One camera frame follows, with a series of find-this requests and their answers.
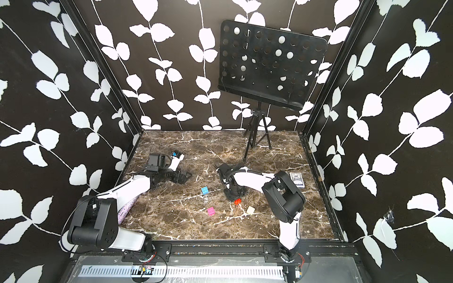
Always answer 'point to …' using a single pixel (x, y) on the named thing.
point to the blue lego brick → (205, 190)
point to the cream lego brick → (250, 210)
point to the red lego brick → (238, 201)
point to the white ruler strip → (177, 271)
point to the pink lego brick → (211, 211)
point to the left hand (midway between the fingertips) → (185, 169)
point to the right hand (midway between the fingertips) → (232, 195)
